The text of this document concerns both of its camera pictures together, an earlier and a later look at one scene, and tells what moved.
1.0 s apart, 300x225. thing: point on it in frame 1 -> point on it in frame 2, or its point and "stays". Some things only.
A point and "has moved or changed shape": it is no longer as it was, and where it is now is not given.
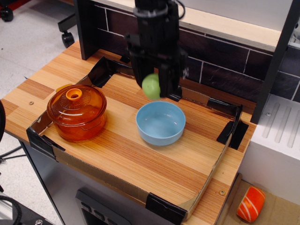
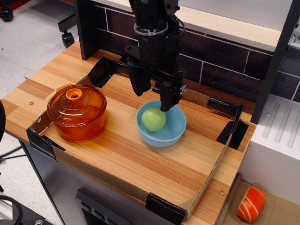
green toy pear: x=151 y=86 has moved or changed shape
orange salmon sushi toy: x=251 y=204 stays
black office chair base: x=67 y=38 stays
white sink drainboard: x=272 y=161 stays
